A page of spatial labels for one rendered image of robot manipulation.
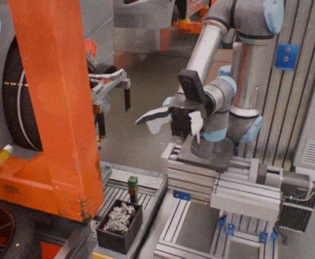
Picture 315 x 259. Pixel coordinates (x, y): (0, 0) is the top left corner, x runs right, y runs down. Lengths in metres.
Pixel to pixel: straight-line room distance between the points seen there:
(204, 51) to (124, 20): 3.18
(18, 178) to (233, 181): 0.98
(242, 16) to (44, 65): 0.66
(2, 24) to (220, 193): 1.23
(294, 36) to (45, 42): 0.89
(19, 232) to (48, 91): 0.70
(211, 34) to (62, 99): 0.55
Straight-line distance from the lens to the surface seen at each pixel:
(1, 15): 1.57
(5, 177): 1.54
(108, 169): 2.31
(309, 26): 1.25
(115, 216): 1.36
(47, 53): 1.03
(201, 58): 0.99
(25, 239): 1.46
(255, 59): 1.06
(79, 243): 1.59
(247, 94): 1.10
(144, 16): 4.10
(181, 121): 0.72
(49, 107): 1.12
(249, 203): 1.22
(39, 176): 1.41
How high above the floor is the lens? 1.54
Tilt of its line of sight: 31 degrees down
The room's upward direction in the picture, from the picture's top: straight up
